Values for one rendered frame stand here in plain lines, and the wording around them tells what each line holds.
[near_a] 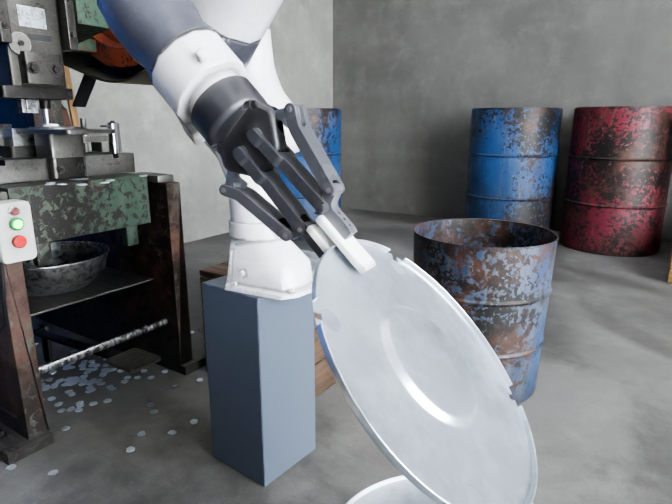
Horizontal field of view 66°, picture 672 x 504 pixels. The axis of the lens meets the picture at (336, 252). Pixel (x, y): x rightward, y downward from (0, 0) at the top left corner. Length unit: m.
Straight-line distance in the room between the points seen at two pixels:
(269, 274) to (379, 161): 3.65
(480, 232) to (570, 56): 2.53
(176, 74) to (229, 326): 0.71
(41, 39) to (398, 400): 1.46
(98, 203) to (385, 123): 3.38
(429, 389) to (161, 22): 0.44
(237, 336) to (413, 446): 0.77
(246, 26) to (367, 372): 0.41
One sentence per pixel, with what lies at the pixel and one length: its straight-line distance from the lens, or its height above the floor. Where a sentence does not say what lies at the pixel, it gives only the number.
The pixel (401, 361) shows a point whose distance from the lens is 0.46.
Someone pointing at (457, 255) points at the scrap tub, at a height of 0.45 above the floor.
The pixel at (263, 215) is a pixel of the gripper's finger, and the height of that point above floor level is 0.71.
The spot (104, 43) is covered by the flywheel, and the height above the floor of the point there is 1.05.
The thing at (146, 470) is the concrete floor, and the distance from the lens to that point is 1.40.
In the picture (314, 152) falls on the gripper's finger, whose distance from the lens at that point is 0.50.
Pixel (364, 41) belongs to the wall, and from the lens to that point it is 4.78.
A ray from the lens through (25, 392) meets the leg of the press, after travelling 1.51.
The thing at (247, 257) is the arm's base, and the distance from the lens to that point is 1.10.
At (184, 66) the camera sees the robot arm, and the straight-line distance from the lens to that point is 0.55.
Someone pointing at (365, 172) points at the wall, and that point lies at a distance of 4.74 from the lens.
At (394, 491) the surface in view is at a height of 0.34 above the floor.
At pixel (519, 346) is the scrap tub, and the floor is 0.19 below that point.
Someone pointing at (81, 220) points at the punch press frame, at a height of 0.54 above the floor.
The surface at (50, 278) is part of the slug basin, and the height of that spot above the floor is 0.37.
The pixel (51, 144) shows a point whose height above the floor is 0.74.
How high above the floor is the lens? 0.80
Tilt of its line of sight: 14 degrees down
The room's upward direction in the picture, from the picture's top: straight up
